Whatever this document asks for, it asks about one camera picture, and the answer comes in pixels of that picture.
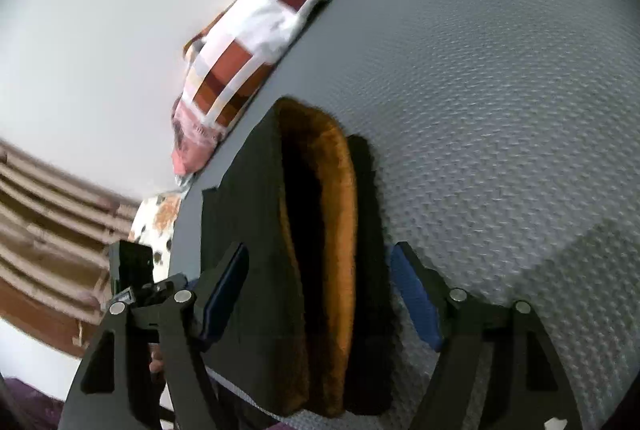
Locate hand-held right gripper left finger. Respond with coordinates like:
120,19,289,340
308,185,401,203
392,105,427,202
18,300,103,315
59,241,251,430

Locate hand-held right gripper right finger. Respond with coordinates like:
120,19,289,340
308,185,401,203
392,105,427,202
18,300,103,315
389,240,587,430

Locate black pants with orange lining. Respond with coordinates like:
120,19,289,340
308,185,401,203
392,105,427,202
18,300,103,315
200,96,397,419

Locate floral orange white bedsheet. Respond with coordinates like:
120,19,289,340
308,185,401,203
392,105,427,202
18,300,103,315
129,174,195,285

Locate wooden slatted headboard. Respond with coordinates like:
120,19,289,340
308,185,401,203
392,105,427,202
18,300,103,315
0,139,139,359

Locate pink striped cloth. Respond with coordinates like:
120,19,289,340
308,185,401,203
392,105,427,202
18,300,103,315
170,102,237,177

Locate grey textured foam mat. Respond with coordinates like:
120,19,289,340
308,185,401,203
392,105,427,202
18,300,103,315
167,0,640,430

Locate checkered brown white pillow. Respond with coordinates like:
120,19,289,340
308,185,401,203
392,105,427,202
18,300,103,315
182,0,404,132

